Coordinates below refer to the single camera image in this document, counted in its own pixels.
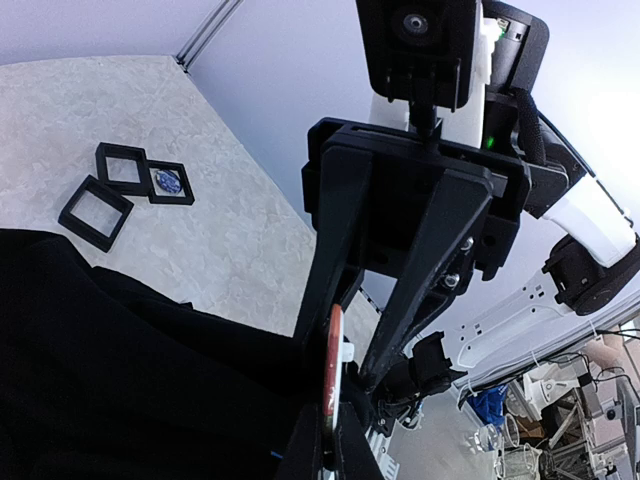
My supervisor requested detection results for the black square frame near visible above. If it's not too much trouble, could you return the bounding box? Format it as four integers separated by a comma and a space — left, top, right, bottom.
58, 175, 134, 253

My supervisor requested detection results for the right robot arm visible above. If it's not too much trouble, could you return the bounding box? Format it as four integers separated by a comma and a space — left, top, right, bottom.
294, 1, 639, 398

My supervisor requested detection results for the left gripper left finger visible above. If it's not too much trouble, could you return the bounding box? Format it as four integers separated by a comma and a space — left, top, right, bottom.
277, 404, 324, 480

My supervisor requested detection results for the black square frame far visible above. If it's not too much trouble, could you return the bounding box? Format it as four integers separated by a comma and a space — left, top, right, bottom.
147, 160, 195, 206

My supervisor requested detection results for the black square frame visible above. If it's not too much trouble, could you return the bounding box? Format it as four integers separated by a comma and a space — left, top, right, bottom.
58, 175, 134, 253
147, 160, 195, 206
95, 142, 149, 195

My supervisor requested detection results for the black square frame middle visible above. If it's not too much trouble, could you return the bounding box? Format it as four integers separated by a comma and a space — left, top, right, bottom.
95, 142, 149, 195

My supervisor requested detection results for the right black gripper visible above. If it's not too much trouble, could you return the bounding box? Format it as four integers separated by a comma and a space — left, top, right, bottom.
293, 118, 530, 390

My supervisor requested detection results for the starry night blue brooch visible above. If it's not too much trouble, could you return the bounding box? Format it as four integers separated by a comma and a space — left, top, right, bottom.
155, 170, 182, 194

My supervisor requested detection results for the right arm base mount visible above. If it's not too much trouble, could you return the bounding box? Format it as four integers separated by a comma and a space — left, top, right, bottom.
373, 331, 467, 438

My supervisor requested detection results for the black garment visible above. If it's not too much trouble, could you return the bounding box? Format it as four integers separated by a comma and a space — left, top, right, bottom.
0, 227, 376, 480

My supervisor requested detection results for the orange portrait brooch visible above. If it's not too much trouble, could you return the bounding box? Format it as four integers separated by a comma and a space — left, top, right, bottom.
319, 303, 356, 469

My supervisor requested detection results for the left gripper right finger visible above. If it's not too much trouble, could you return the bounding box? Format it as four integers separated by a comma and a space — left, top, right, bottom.
335, 403, 383, 480

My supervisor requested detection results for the right aluminium corner post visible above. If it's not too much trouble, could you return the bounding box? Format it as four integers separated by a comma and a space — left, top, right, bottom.
175, 0, 244, 73

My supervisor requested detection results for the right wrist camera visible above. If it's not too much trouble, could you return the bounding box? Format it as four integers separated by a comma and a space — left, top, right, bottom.
356, 1, 502, 147

